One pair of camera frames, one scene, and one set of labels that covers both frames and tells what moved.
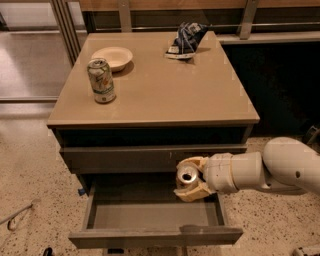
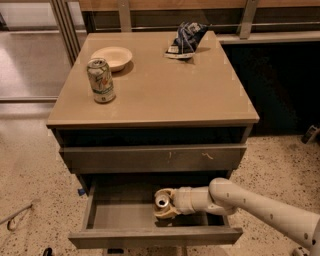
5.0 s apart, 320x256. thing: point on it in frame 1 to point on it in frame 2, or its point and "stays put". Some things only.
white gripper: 218,172 to 182,201
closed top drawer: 156,159 stays put
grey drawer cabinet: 127,116 stays put
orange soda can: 186,173 to 161,201
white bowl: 117,56 stays put
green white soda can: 101,79 stays put
